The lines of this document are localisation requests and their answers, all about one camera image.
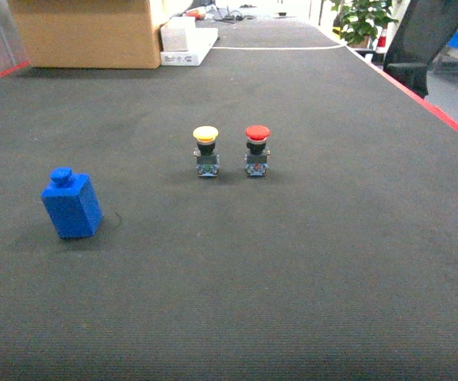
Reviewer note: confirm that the large cardboard box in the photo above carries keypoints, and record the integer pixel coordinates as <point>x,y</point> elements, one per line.
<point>90,34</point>

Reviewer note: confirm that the green potted plant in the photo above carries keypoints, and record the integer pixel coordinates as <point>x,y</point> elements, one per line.
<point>361,20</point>

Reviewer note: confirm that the black mesh office chair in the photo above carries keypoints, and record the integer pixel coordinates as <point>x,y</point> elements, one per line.
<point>427,26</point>

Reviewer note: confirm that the small white box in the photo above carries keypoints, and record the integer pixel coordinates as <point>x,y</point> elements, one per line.
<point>177,34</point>

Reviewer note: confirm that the flat white box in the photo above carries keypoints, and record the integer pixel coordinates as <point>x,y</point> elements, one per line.
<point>204,40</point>

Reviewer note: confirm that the yellow mushroom push button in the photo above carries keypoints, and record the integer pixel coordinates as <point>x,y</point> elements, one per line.
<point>207,160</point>

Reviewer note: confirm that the blue block part with knob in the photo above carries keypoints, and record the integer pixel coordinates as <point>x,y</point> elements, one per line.
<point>72,204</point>

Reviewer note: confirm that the red mushroom push button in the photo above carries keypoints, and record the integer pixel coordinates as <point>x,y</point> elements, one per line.
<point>257,151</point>

